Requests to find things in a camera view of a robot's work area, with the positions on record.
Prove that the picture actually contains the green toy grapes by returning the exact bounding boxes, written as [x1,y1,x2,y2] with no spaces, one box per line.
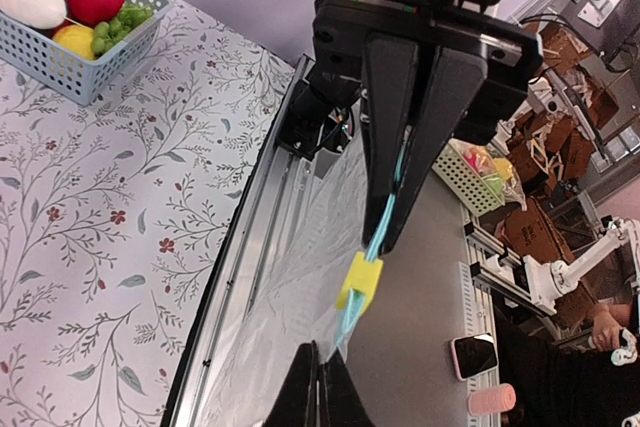
[91,2,154,57]

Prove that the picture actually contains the floral table mat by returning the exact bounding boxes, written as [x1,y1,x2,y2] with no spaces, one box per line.
[1,0,293,426]

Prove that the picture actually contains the white toy radish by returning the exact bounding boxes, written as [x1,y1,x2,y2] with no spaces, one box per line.
[1,0,67,30]

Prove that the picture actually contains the pale green perforated basket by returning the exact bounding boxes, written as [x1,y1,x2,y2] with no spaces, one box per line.
[432,143,506,217]

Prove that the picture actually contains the yellow toy lemon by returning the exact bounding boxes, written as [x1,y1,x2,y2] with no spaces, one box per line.
[52,24,96,61]

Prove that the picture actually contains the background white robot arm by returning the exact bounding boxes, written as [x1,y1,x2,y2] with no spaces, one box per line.
[264,219,639,426]

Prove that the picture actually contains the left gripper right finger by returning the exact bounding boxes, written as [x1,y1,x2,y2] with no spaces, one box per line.
[319,350,373,427]

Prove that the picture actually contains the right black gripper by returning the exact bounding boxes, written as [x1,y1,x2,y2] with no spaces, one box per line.
[313,0,543,254]

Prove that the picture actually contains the clear zip top bag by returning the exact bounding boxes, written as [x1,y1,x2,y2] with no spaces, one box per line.
[196,128,376,426]

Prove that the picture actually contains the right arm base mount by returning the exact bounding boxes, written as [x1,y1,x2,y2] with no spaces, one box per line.
[276,64,360,161]

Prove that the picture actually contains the background person hand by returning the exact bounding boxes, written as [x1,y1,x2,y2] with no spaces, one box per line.
[590,305,622,352]

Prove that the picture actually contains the front aluminium rail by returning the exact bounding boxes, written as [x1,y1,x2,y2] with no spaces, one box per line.
[161,56,338,426]

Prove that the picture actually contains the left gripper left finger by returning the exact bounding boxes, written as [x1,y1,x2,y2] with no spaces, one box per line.
[262,341,320,427]

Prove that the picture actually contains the blue plastic basket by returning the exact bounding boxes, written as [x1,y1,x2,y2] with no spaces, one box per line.
[1,0,172,106]

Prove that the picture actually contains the pink smartphone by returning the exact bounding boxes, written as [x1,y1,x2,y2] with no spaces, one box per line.
[450,333,498,381]

